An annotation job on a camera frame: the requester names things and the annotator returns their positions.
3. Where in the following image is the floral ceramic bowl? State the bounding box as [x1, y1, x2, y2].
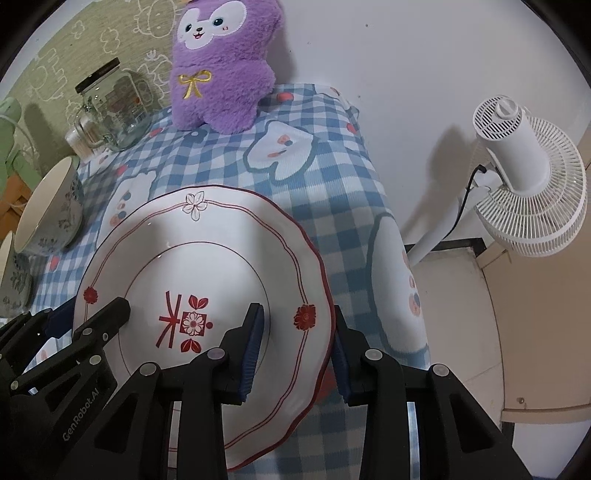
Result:
[0, 231, 32, 318]
[13, 156, 83, 257]

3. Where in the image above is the beige round cabinet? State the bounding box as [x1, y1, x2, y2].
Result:
[475, 170, 591, 425]

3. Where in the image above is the toothpick holder jar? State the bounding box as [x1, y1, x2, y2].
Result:
[65, 114, 101, 160]

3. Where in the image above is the purple plush toy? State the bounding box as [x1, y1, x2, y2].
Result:
[169, 1, 283, 135]

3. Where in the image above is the green patterned wall mat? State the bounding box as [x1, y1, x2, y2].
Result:
[8, 0, 195, 126]

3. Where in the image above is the black fan power cable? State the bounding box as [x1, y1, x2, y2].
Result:
[454, 164, 491, 229]

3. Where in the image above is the blue checkered tablecloth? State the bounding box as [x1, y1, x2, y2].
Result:
[27, 82, 433, 480]

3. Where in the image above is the white plate red pattern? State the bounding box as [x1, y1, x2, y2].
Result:
[73, 186, 335, 470]

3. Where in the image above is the glass jar black lid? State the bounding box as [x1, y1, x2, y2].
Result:
[74, 57, 151, 151]

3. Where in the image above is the white standing fan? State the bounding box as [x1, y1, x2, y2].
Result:
[408, 95, 588, 265]

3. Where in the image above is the green desk fan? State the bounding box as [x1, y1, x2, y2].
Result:
[0, 97, 41, 193]

